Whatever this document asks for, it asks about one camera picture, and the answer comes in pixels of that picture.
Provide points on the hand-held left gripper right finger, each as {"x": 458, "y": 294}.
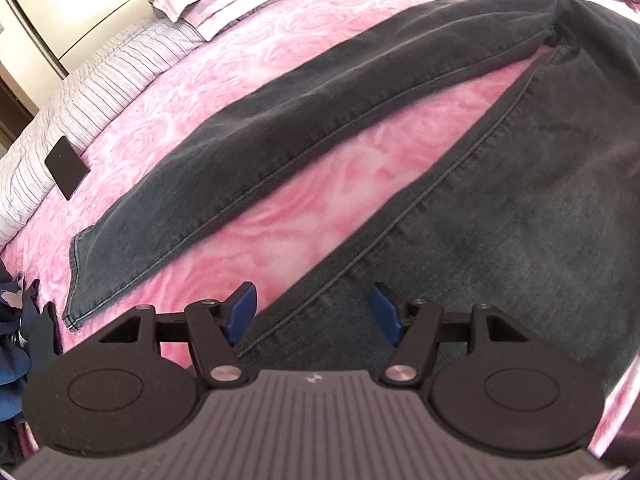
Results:
{"x": 386, "y": 310}

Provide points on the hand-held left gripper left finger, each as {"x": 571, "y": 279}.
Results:
{"x": 244, "y": 306}

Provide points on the dark grey jeans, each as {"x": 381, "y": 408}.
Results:
{"x": 490, "y": 200}

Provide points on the pile of blue clothes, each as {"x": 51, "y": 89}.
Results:
{"x": 20, "y": 325}

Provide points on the pink rose pattern blanket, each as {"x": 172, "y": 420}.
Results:
{"x": 325, "y": 160}

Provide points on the grey striped pillow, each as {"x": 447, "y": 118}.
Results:
{"x": 115, "y": 75}

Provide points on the white wardrobe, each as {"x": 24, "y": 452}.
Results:
{"x": 55, "y": 5}

